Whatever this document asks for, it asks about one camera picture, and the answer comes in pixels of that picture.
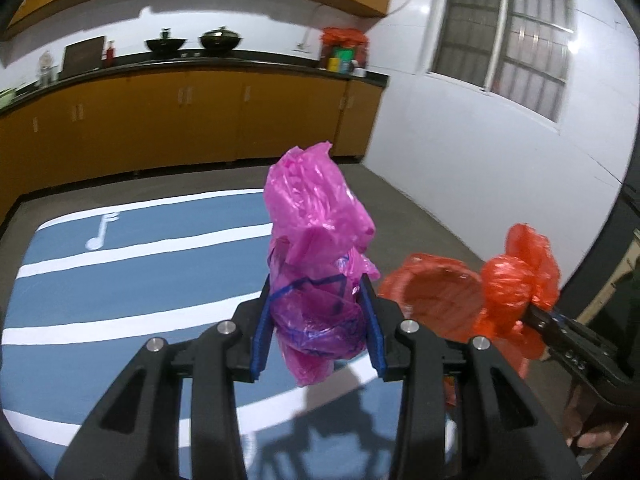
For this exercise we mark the black wok with lid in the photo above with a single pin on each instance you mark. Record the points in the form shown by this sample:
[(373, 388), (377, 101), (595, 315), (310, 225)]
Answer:
[(221, 41)]

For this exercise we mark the white cup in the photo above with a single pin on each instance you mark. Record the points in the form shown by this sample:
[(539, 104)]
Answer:
[(360, 72)]

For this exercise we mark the green box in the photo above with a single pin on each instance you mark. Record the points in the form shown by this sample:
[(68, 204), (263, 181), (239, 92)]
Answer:
[(343, 60)]

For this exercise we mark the glass jar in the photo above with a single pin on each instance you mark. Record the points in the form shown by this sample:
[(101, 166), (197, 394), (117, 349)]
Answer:
[(46, 69)]

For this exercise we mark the red plastic basket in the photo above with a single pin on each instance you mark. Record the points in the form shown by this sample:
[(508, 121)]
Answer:
[(440, 300)]

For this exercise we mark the red bottle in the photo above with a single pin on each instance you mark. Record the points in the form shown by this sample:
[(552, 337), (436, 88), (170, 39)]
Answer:
[(108, 55)]

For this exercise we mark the barred window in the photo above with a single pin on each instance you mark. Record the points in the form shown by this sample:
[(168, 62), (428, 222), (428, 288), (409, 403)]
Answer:
[(500, 40)]

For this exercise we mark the dark brown board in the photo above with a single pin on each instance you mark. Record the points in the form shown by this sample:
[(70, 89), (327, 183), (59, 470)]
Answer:
[(84, 57)]

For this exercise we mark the black kitchen countertop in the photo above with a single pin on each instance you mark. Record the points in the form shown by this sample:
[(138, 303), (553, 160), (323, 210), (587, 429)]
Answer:
[(225, 61)]

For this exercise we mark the person's right hand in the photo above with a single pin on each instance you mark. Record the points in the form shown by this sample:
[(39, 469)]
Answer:
[(597, 437)]

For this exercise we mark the red bag on containers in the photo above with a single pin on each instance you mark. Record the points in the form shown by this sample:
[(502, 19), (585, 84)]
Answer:
[(345, 37)]

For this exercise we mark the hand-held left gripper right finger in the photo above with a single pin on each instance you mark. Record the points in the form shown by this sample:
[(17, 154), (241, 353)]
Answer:
[(376, 335)]

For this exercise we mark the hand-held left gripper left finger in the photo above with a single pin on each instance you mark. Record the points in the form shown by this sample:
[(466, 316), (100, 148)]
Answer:
[(261, 340)]

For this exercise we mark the red basket liner bag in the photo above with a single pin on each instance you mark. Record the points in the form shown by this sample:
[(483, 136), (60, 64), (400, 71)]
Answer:
[(400, 280)]

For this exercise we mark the orange wooden base cabinets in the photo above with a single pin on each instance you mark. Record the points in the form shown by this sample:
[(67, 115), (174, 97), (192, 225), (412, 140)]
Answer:
[(210, 120)]

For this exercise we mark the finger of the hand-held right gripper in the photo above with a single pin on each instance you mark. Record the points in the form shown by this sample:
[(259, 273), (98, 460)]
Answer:
[(542, 322)]

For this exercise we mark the blue white striped cloth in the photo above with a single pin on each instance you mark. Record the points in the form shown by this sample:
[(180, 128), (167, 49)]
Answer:
[(150, 270)]

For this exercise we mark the small knotted red plastic bag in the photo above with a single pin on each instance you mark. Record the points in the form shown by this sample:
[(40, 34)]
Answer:
[(510, 285)]

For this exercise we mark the open black wok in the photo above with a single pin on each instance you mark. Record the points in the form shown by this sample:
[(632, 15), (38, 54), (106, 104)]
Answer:
[(165, 45)]

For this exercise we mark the pink plastic bag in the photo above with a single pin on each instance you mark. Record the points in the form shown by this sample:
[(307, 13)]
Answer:
[(315, 220)]

